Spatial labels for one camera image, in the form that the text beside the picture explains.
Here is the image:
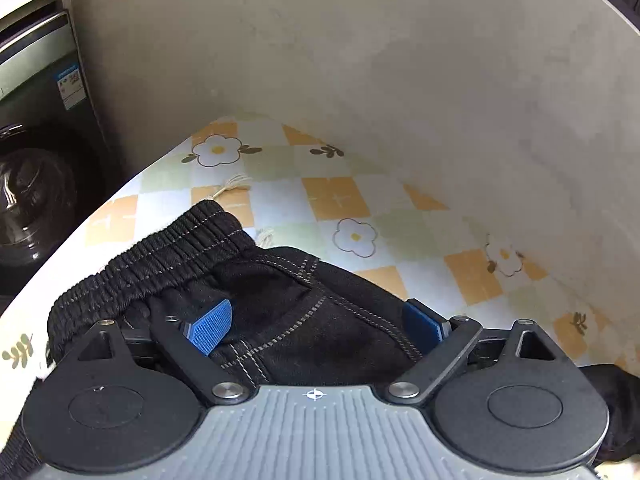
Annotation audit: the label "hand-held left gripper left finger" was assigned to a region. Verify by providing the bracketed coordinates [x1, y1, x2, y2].
[75, 299, 251, 407]

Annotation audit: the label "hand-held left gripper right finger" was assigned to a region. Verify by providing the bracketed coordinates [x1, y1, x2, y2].
[385, 299, 571, 406]

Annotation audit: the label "black pants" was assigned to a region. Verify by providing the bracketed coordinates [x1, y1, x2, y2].
[46, 200, 640, 463]

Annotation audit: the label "floral checkered tablecloth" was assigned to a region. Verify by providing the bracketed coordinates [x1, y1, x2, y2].
[0, 112, 640, 480]

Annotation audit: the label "dark grey washing machine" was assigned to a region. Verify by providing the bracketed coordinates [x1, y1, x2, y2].
[0, 0, 108, 306]

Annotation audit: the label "blue white sticker label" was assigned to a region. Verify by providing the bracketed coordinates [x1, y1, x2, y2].
[52, 62, 86, 111]

